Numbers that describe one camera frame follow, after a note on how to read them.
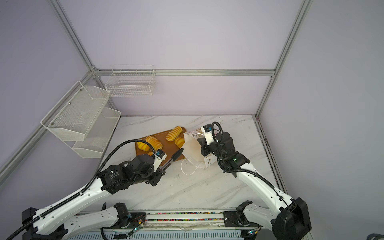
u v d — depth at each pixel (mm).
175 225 731
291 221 385
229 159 574
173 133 1042
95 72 924
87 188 439
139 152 983
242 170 519
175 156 751
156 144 983
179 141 999
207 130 637
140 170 515
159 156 617
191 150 858
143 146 981
